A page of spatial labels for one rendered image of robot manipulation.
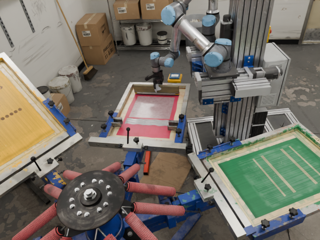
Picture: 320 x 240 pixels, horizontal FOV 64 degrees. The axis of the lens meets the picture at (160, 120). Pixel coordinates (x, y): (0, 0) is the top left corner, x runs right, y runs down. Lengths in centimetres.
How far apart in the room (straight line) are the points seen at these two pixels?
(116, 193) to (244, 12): 153
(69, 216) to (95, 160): 205
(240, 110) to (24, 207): 240
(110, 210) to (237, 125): 178
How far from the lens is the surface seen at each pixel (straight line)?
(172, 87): 223
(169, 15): 183
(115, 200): 115
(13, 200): 324
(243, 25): 210
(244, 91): 200
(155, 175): 284
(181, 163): 292
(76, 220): 116
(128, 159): 165
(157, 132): 192
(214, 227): 254
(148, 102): 223
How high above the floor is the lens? 225
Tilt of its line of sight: 40 degrees down
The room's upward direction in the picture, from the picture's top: 7 degrees counter-clockwise
